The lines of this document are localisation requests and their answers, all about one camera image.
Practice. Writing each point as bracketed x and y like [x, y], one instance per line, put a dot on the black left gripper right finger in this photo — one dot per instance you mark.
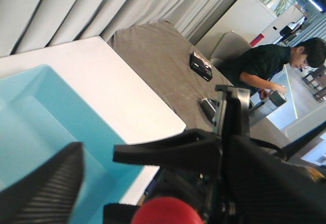
[194, 149]

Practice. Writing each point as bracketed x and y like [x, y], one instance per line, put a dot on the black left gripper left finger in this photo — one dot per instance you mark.
[48, 194]

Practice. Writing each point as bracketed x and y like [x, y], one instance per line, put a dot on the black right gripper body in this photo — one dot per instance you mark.
[251, 185]

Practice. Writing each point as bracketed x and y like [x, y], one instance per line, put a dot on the red push button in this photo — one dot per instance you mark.
[166, 210]

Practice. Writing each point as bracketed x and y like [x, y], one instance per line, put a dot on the black box with label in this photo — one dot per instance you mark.
[201, 66]

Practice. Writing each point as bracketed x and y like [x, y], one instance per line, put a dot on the light blue plastic box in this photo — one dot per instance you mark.
[40, 114]

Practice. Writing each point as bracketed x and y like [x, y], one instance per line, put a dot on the black small device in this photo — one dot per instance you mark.
[210, 107]

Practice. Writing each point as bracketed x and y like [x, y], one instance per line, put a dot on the grey cloth covered table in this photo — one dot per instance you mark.
[159, 55]

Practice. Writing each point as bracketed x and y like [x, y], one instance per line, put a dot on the person in dark shirt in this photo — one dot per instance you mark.
[254, 69]

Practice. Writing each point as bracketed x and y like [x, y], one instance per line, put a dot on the grey chair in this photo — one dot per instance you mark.
[230, 46]

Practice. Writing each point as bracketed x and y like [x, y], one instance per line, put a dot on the white cabinet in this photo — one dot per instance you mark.
[249, 19]

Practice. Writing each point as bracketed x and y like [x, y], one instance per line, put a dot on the grey pleated curtain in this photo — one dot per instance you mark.
[32, 24]

